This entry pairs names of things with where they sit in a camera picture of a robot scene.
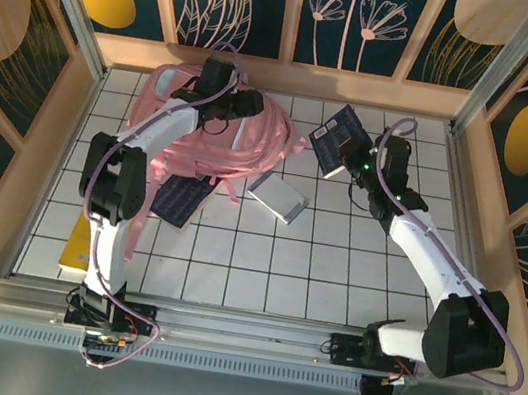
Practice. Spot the long aluminium mounting rail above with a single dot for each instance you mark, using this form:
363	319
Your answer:
242	328

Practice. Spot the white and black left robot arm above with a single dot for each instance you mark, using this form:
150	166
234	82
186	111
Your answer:
112	253

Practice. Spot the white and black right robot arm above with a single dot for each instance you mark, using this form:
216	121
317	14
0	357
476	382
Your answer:
422	249

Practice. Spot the teal grid paper notepad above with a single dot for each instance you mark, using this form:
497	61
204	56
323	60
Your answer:
276	198

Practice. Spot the slotted metal strip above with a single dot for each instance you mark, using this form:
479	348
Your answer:
240	367

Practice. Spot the pink school backpack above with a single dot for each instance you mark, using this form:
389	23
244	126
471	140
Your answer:
263	141

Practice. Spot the dark blue book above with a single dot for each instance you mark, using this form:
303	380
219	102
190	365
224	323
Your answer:
177	203
335	133

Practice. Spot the aluminium side rail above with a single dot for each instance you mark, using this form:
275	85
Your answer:
461	180
66	144

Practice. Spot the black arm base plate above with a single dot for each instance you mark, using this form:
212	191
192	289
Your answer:
145	314
339	352

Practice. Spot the yellow book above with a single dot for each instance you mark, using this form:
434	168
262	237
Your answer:
75	252

